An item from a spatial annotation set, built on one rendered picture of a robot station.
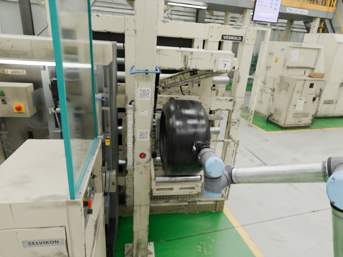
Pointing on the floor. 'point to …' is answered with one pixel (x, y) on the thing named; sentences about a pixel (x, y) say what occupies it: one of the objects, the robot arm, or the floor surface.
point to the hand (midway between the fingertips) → (196, 147)
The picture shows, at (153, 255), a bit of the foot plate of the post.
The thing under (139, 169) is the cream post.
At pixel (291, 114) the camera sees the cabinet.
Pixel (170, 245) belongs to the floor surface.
